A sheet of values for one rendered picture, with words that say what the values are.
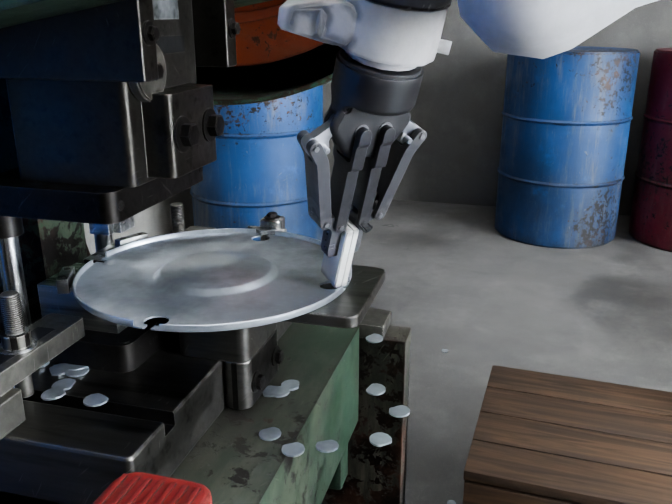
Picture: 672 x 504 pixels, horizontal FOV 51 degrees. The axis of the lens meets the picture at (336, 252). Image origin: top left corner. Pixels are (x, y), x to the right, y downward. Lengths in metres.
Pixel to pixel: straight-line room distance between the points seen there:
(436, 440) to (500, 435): 0.61
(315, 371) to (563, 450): 0.57
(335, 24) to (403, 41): 0.06
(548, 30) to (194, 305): 0.40
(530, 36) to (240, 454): 0.46
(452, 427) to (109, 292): 1.35
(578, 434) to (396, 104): 0.87
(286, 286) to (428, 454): 1.17
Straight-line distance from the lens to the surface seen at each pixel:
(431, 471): 1.79
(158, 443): 0.65
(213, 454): 0.71
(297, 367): 0.85
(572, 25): 0.48
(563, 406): 1.41
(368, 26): 0.56
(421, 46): 0.58
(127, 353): 0.74
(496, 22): 0.47
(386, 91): 0.59
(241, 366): 0.74
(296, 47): 1.03
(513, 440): 1.29
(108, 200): 0.68
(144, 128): 0.70
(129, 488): 0.49
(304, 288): 0.71
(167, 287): 0.73
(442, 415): 2.00
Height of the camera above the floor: 1.05
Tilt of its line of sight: 19 degrees down
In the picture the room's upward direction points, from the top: straight up
